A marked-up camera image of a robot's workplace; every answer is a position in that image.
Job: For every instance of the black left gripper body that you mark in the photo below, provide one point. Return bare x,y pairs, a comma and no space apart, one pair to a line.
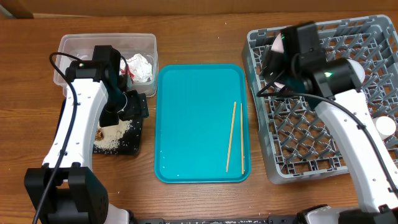
135,106

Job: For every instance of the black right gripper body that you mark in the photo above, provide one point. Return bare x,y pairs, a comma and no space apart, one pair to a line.
274,68

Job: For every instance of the large pink plate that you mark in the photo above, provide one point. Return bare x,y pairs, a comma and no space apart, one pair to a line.
277,46

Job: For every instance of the white paper napkin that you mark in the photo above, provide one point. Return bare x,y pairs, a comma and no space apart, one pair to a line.
140,67

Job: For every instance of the red snack wrapper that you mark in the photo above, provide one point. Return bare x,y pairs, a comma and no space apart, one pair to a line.
126,73

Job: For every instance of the brown food scrap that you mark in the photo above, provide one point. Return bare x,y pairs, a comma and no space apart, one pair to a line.
99,135

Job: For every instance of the wooden chopstick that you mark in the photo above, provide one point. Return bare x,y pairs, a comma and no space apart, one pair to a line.
242,138
231,137

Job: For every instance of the grey-green bowl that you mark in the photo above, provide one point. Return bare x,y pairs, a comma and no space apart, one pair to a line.
358,69

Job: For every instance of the white cup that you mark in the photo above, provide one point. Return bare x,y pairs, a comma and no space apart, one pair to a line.
385,126

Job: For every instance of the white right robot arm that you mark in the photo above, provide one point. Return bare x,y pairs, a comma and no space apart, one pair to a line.
333,90

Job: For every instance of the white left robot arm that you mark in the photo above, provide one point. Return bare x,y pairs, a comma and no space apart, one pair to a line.
64,189

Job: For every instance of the black waste tray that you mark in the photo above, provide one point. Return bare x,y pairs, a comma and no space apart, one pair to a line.
130,140

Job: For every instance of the grey dishwasher rack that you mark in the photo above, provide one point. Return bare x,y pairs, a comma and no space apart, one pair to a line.
295,143

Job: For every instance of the clear plastic waste bin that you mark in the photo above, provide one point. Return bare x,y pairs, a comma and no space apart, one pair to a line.
128,44

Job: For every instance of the spilled rice pile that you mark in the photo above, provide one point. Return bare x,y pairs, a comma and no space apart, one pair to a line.
113,137

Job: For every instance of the teal plastic tray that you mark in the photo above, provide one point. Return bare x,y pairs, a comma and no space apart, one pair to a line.
193,121

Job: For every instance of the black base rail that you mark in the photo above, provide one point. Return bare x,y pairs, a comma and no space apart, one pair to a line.
272,219

